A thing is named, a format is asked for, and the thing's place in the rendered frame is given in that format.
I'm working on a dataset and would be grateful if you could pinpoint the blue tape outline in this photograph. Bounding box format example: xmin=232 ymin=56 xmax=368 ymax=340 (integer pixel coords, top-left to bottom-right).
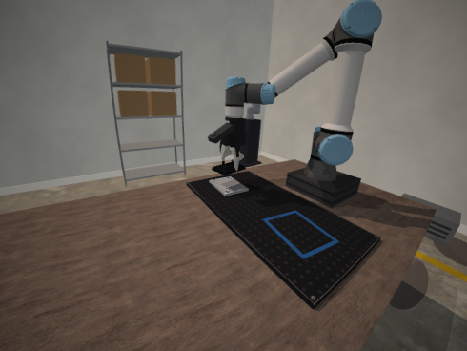
xmin=262 ymin=210 xmax=339 ymax=259

